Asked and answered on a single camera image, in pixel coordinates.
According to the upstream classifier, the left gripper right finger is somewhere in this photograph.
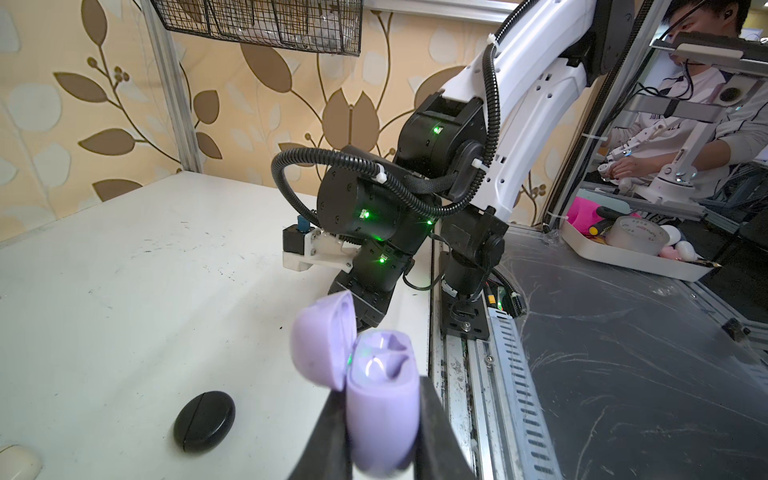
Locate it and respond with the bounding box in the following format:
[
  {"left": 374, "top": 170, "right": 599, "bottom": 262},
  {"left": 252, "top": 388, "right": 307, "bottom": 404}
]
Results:
[{"left": 413, "top": 376, "right": 476, "bottom": 480}]

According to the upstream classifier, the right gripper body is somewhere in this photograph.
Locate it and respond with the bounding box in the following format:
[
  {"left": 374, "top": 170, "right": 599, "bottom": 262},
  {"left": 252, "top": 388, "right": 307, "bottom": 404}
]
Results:
[{"left": 328, "top": 240, "right": 414, "bottom": 330}]

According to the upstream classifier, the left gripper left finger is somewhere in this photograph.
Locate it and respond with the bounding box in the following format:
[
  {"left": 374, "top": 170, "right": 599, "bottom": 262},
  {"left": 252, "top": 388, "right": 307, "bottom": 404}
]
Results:
[{"left": 289, "top": 391, "right": 351, "bottom": 480}]

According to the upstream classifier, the purple round charging case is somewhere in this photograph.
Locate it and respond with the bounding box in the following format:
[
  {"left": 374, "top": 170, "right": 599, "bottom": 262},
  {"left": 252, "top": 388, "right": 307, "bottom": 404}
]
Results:
[{"left": 290, "top": 291, "right": 420, "bottom": 478}]

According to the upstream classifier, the black round charging case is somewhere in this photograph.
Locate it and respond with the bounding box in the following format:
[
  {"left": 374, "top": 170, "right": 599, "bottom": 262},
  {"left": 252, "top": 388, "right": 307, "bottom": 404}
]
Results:
[{"left": 172, "top": 391, "right": 236, "bottom": 454}]

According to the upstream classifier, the cream earbud charging case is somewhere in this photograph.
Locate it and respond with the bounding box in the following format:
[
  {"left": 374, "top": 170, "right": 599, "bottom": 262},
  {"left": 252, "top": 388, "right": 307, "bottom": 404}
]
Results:
[{"left": 0, "top": 445, "right": 43, "bottom": 480}]

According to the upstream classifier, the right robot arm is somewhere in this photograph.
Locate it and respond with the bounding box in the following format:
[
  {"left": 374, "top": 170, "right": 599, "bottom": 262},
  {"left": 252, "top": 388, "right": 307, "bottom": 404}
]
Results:
[{"left": 271, "top": 1, "right": 635, "bottom": 331}]

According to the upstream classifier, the pink object in tray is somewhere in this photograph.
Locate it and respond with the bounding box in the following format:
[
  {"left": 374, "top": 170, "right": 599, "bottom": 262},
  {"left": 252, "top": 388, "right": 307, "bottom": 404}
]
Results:
[{"left": 567, "top": 197, "right": 603, "bottom": 236}]

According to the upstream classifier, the grey tape roll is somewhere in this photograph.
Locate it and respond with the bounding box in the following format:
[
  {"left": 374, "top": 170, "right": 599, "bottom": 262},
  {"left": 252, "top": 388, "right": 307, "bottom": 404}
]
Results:
[{"left": 605, "top": 216, "right": 670, "bottom": 256}]

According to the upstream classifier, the white tray with items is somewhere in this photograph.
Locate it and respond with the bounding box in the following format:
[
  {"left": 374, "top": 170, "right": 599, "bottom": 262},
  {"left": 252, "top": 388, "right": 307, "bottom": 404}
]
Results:
[{"left": 560, "top": 223, "right": 713, "bottom": 282}]

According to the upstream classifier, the seated person operator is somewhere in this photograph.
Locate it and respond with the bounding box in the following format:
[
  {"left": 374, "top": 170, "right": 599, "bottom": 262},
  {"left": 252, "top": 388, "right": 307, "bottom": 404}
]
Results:
[{"left": 596, "top": 0, "right": 768, "bottom": 199}]

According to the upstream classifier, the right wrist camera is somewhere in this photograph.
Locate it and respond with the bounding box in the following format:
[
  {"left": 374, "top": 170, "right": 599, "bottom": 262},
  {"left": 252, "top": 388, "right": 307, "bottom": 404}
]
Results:
[{"left": 282, "top": 216, "right": 358, "bottom": 273}]

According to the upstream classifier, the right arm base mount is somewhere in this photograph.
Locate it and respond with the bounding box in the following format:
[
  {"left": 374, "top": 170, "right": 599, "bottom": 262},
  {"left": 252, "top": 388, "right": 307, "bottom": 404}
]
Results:
[{"left": 439, "top": 206, "right": 509, "bottom": 341}]

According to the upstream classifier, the black wire basket right wall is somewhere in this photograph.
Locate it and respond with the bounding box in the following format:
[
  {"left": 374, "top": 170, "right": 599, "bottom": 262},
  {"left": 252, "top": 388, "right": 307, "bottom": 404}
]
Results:
[{"left": 151, "top": 0, "right": 363, "bottom": 56}]

